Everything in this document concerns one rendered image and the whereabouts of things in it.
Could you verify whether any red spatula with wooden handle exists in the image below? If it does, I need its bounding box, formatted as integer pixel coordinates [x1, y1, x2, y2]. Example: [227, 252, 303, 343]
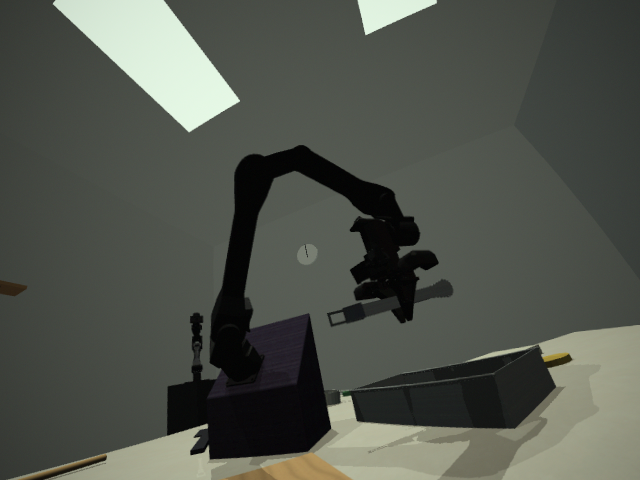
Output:
[17, 454, 107, 480]

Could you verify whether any light brown wooden board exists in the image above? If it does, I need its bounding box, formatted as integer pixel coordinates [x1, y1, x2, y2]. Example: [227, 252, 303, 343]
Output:
[221, 452, 352, 480]

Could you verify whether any yellow flat disc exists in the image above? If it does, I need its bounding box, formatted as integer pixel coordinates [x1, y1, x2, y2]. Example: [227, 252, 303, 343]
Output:
[542, 352, 572, 368]

